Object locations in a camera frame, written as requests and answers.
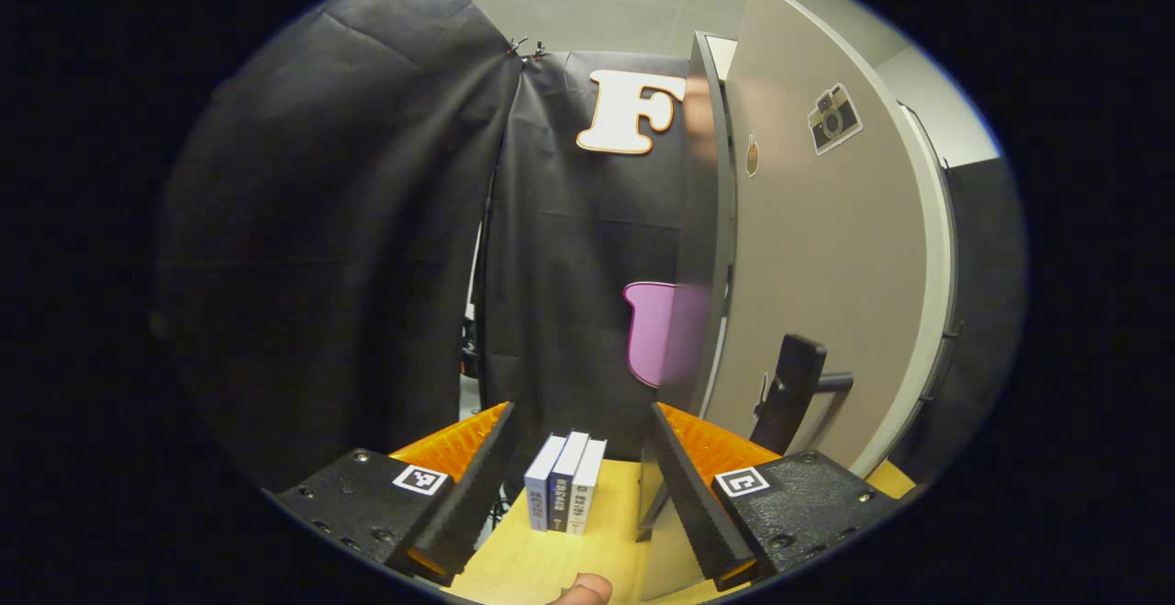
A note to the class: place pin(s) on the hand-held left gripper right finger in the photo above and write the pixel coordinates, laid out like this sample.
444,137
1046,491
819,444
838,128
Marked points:
698,504

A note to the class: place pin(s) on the light blue book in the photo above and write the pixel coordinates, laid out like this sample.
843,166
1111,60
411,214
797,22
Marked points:
540,486

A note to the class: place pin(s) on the black backdrop cloth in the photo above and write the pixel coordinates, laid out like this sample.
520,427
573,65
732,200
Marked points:
321,219

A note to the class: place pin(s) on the white book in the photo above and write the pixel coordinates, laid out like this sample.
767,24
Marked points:
587,486

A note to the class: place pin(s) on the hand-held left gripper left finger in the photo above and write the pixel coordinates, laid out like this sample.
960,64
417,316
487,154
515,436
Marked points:
473,504

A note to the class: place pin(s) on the white door with camera sticker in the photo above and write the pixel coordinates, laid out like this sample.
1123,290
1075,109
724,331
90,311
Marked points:
826,247

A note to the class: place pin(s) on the black spring clip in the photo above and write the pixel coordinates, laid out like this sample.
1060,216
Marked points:
517,45
540,50

